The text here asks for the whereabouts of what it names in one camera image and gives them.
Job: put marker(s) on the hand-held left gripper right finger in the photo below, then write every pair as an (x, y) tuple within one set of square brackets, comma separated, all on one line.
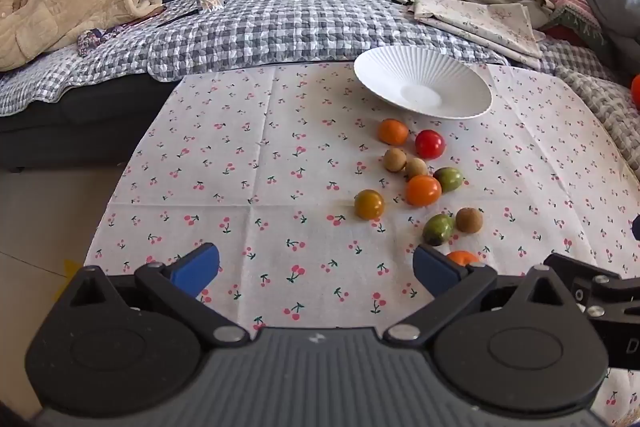
[(432, 267)]

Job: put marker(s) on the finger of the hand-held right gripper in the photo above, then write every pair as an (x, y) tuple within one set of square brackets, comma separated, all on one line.
[(636, 228), (615, 297)]

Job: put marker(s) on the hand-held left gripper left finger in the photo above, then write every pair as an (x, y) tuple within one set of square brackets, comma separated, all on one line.
[(192, 269)]

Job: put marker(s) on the green jujube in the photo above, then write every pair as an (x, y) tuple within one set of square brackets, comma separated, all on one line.
[(448, 179), (438, 229)]

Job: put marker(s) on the large brown longan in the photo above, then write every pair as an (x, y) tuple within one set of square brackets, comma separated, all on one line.
[(469, 220)]

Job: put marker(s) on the orange tomato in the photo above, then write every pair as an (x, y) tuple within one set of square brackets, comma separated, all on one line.
[(423, 190)]

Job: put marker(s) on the brownish green tomato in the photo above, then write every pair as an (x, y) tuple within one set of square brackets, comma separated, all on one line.
[(369, 204)]

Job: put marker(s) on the small brown longan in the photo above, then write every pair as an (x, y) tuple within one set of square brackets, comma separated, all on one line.
[(394, 159), (416, 168)]

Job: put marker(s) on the mandarin orange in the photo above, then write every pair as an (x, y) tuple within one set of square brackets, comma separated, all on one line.
[(392, 131), (462, 257)]

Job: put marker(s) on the white ribbed plate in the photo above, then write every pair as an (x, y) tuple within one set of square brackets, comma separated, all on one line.
[(420, 87)]

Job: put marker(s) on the cherry print tablecloth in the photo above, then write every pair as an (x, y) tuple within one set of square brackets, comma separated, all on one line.
[(250, 187)]

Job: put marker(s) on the red tomato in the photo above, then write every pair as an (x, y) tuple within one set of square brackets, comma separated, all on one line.
[(430, 144)]

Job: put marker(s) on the beige checked knitted blanket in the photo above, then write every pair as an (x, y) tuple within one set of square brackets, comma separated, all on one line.
[(600, 107)]

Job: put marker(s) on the orange round object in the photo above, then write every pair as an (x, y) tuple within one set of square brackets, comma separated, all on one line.
[(636, 92)]

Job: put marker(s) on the red cushion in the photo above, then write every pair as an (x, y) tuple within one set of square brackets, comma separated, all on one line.
[(565, 33)]

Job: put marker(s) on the grey garment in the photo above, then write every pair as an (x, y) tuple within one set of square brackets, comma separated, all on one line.
[(610, 2)]

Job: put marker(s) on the folded floral cloth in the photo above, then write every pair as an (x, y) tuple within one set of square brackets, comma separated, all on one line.
[(490, 24)]

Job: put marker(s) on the small dark floral cloth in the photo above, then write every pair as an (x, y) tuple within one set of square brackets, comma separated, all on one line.
[(90, 39)]

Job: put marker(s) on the thin dark stick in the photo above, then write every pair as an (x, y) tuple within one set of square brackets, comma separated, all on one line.
[(175, 18)]

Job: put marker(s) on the grey checked quilt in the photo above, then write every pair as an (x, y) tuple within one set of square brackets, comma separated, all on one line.
[(300, 27)]

